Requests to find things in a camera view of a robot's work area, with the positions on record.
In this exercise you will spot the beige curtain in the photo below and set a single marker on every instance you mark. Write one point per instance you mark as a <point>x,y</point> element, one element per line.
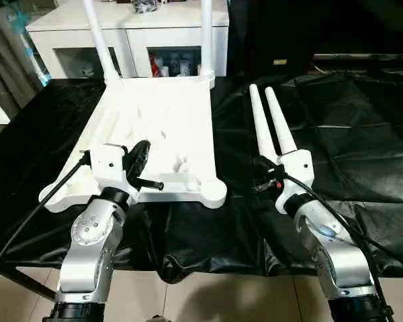
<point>10,67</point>

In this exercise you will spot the grey toy figure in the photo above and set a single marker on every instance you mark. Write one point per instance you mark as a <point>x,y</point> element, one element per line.
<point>146,5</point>

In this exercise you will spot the small yellow tag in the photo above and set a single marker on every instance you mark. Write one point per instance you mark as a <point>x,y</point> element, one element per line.
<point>280,62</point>

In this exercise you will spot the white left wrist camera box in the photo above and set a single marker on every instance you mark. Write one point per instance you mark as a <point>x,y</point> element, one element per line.
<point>109,168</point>

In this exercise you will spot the white sideboard cabinet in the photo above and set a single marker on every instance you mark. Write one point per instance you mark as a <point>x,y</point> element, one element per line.
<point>154,23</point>

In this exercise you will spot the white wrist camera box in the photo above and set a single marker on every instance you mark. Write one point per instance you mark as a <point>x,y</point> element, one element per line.
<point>109,168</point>
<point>295,178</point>

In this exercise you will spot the black metal stand leg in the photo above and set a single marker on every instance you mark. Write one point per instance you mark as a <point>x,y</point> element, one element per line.
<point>20,282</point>

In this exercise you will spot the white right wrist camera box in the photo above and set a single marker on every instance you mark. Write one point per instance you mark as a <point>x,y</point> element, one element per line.
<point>295,178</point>

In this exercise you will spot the white plastic table leg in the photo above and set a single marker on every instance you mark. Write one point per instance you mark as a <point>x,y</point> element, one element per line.
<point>207,40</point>
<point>101,40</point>
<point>260,124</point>
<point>281,124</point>

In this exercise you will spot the white plastic table top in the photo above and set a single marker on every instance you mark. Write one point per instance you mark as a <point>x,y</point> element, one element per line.
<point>161,134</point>

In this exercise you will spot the black plastic mat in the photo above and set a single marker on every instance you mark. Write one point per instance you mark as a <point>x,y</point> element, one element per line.
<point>363,127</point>

